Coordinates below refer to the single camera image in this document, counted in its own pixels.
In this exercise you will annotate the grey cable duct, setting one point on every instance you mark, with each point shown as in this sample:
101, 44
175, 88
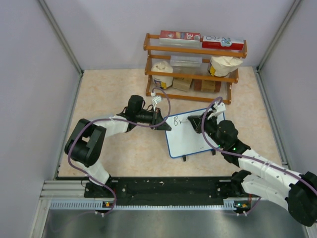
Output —
228, 204

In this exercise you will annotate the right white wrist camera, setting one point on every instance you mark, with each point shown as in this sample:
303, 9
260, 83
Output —
216, 110

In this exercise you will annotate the blue framed whiteboard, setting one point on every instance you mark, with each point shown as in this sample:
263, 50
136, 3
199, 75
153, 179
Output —
182, 140

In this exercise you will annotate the brown cardboard box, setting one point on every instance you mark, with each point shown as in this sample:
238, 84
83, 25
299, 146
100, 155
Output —
182, 84

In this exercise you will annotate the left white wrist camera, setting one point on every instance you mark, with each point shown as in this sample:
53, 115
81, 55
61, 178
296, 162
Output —
156, 99

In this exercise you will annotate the white bag right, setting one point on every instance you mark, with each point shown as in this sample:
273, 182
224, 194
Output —
221, 66

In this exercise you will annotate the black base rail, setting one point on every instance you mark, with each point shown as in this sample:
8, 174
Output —
166, 190

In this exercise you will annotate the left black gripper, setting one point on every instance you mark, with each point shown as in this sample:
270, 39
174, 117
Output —
156, 116

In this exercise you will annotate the clear plastic box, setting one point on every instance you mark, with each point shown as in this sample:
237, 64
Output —
183, 61

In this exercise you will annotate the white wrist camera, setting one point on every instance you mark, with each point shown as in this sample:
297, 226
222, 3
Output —
156, 99
216, 110

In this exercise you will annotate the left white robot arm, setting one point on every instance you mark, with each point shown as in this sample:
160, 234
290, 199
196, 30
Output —
84, 146

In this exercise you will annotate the wooden three tier rack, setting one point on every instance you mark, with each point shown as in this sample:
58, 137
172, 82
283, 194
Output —
155, 52

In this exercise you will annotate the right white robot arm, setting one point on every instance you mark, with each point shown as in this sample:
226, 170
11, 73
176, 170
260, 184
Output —
293, 191

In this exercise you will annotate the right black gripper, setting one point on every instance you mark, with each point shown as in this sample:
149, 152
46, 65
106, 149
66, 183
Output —
196, 121

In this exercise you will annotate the red white box right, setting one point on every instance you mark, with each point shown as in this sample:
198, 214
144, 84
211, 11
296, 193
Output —
222, 43

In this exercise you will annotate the red foil box left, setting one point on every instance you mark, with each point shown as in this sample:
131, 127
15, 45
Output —
179, 36

